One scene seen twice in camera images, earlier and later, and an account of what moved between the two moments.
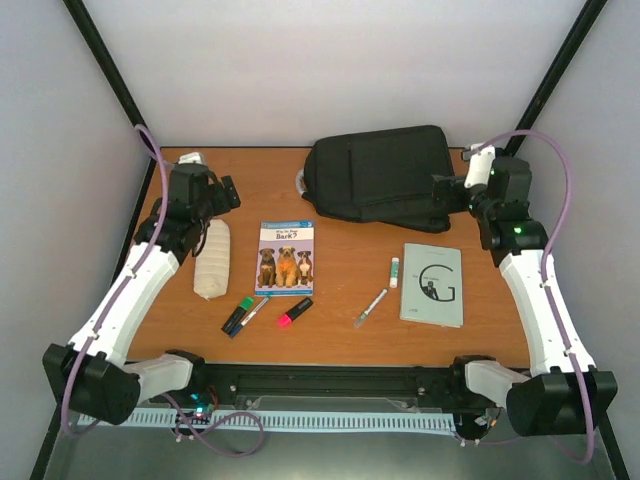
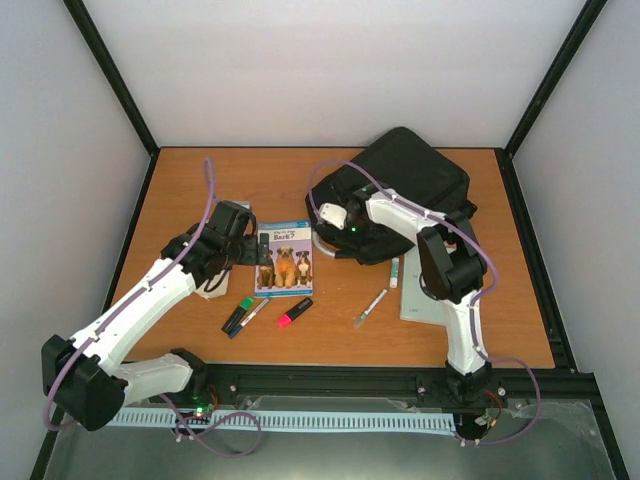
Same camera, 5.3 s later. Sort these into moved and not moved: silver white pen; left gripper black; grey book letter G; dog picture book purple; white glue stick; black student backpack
Moved: black student backpack; left gripper black
Not moved: silver white pen; white glue stick; grey book letter G; dog picture book purple
